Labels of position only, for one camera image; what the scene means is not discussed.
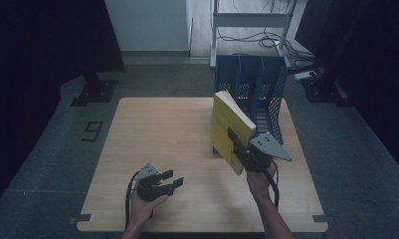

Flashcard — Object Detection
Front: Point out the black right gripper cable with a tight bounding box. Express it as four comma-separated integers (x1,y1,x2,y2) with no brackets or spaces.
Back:
261,161,281,211

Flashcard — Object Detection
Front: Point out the blue mesh file rack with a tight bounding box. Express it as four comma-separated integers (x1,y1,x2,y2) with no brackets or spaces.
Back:
214,54,289,155

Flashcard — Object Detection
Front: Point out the person's left hand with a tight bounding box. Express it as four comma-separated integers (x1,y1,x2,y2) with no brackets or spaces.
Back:
129,190,169,231

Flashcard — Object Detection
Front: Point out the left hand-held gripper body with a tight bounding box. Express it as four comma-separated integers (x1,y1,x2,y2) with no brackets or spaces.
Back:
133,162,175,203

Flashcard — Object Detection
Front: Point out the black stand base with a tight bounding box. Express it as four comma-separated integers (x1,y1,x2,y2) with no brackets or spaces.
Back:
70,71,119,108
299,74,349,105

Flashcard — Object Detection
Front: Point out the white power strip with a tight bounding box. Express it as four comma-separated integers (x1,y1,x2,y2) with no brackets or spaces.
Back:
294,70,318,82

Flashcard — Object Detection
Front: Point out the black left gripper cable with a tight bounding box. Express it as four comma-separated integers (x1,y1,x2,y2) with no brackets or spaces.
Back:
124,170,142,231

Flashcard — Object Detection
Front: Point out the grey table foot bracket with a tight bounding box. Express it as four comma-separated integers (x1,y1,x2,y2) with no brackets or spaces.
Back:
69,213,93,227

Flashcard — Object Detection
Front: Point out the dark curtain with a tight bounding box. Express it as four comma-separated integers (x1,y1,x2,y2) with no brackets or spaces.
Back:
295,0,399,180
0,0,126,220

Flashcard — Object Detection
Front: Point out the yellow book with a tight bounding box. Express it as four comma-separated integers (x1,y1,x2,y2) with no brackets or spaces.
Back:
211,90,257,176

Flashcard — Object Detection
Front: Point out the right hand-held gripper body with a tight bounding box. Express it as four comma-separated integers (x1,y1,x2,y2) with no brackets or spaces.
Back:
235,131,294,173

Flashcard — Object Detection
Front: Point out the white metal desk frame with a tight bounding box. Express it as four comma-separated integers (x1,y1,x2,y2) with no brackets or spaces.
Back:
209,0,299,70

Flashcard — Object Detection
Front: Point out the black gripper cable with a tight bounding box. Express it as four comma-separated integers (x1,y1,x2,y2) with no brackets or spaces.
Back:
124,170,142,231
261,161,281,211

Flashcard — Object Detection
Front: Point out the bundle of floor cables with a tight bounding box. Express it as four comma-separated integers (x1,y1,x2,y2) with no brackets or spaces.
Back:
216,28,318,64

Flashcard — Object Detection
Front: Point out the person's right hand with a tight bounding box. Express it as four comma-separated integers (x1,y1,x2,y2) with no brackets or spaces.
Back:
246,160,278,201

